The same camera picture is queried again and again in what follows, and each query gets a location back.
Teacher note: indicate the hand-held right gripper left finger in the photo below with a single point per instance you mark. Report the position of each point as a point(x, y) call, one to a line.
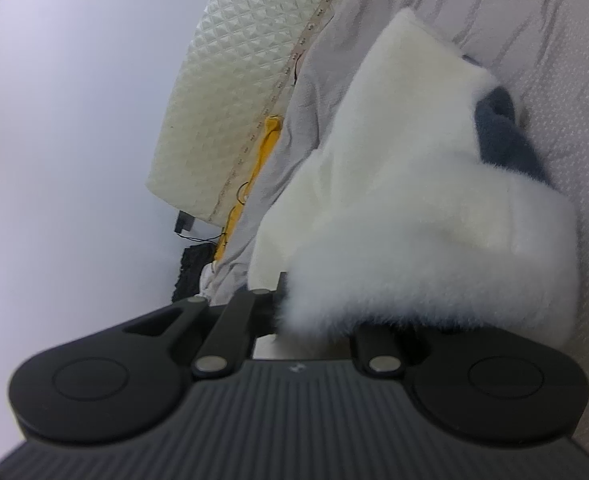
point(267, 310)

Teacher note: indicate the black wall socket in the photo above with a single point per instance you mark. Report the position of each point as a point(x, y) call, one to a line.
point(185, 222)

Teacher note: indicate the yellow cloth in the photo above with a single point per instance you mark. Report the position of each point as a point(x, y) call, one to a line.
point(267, 150)

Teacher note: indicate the black cloth pile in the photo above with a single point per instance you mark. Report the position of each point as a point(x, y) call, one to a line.
point(192, 270)

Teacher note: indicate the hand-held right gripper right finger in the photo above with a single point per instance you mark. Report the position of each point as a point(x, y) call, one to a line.
point(374, 347)

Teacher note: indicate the grey blanket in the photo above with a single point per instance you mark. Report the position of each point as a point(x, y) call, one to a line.
point(324, 60)

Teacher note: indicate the white fuzzy blue-striped sweater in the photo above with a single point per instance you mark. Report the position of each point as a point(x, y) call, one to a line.
point(399, 210)

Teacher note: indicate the cream quilted headboard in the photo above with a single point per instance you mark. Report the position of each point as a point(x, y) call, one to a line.
point(224, 85)

